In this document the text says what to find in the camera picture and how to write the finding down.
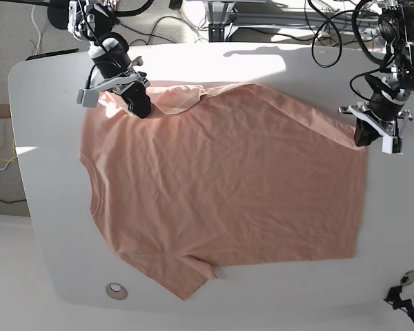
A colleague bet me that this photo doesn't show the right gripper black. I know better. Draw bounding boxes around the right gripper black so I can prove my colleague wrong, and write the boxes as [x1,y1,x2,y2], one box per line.
[88,33,151,119]

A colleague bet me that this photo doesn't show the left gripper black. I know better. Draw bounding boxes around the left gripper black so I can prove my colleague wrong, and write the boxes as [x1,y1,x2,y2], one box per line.
[354,76,408,147]

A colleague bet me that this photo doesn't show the pink T-shirt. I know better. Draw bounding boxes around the pink T-shirt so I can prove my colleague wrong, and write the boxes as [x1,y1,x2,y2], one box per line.
[79,83,368,300]

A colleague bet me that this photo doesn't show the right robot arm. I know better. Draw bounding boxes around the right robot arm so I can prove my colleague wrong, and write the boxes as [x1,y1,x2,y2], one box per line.
[67,1,152,119]

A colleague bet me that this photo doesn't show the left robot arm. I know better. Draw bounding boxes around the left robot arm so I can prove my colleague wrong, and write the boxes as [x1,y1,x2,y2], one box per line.
[348,1,414,154]

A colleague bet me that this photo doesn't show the black round stand base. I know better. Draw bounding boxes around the black round stand base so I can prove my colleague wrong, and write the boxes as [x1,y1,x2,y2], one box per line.
[47,0,69,30]

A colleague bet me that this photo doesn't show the silver table grommet right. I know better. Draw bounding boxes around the silver table grommet right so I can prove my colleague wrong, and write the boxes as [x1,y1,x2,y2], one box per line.
[400,270,414,286]

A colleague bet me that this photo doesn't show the silver table grommet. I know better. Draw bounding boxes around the silver table grommet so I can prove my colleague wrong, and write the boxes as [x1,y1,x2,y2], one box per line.
[106,283,128,301]
[400,270,414,286]

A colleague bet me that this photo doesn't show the black clamp on table edge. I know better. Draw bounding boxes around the black clamp on table edge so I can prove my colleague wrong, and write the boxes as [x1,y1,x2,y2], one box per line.
[384,285,414,324]

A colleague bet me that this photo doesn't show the silver table grommet left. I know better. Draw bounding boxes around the silver table grommet left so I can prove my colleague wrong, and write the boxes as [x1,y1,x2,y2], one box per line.
[106,283,128,301]

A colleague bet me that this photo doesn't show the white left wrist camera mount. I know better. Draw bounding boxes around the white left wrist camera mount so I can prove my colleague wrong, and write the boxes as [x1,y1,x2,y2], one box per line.
[338,103,413,154]

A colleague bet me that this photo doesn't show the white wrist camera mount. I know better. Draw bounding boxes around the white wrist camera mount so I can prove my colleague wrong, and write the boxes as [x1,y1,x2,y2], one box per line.
[338,103,413,154]
[77,57,150,108]

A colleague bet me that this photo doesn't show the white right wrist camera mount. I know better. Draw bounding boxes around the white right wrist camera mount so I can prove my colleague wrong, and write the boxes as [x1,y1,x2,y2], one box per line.
[77,57,150,108]

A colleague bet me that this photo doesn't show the black table leg bracket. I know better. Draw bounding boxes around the black table leg bracket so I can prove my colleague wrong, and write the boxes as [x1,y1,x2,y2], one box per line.
[208,23,225,43]

